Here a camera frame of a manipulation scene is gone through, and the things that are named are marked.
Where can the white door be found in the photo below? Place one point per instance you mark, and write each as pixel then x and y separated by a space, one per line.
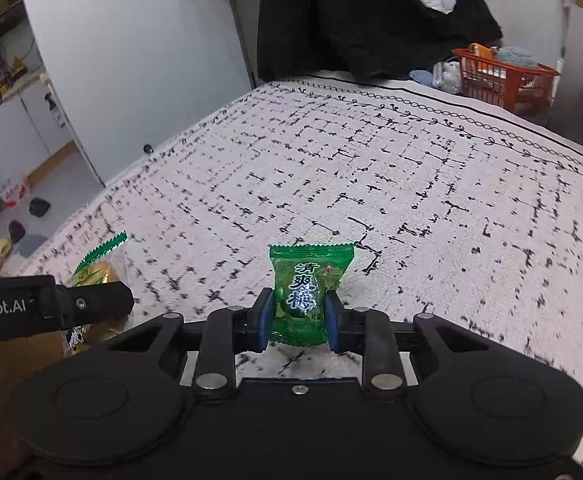
pixel 133 73

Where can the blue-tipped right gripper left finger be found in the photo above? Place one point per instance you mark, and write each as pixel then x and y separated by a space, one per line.
pixel 217 340

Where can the black clothes pile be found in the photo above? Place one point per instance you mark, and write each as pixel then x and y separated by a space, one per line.
pixel 369 39

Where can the red plastic basket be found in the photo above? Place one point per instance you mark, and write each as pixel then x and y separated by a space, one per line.
pixel 524 91

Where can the green candy wrapper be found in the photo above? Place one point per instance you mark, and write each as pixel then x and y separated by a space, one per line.
pixel 303 275

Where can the white kitchen cabinet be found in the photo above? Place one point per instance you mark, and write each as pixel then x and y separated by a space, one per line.
pixel 32 128

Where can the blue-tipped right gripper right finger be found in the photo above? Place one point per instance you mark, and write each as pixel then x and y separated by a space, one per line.
pixel 381 342

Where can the red white bag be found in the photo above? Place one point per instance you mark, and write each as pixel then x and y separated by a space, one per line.
pixel 14 189

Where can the cardboard box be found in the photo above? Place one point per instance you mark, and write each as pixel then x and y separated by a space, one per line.
pixel 22 357

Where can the green peanut brittle packet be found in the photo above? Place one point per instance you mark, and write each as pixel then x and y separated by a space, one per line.
pixel 106 263

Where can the black slipper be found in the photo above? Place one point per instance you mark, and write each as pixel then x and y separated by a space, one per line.
pixel 38 207

